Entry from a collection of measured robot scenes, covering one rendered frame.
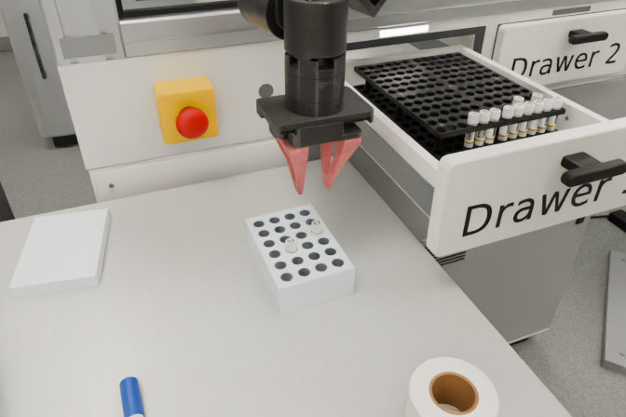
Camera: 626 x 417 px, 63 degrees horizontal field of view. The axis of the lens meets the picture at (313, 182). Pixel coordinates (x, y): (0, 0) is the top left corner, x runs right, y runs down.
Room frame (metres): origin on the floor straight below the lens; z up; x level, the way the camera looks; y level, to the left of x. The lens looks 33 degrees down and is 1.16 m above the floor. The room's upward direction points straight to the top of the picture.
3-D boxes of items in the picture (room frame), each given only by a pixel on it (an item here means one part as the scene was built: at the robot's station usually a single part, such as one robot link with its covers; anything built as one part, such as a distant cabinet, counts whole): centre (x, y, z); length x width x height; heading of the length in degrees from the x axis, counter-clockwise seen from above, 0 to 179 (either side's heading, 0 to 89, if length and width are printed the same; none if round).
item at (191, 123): (0.58, 0.15, 0.88); 0.04 x 0.03 x 0.04; 111
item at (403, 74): (0.64, -0.18, 0.87); 0.22 x 0.18 x 0.06; 21
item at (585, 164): (0.43, -0.26, 0.91); 0.07 x 0.04 x 0.01; 111
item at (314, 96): (0.46, 0.00, 0.97); 0.10 x 0.07 x 0.07; 111
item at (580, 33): (0.84, -0.44, 0.91); 0.07 x 0.04 x 0.01; 111
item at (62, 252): (0.46, 0.29, 0.77); 0.13 x 0.09 x 0.02; 13
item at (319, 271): (0.44, 0.02, 0.78); 0.12 x 0.08 x 0.04; 22
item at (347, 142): (0.46, 0.00, 0.90); 0.07 x 0.07 x 0.09; 21
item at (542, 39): (0.86, -0.43, 0.87); 0.29 x 0.02 x 0.11; 111
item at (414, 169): (0.65, -0.18, 0.86); 0.40 x 0.26 x 0.06; 21
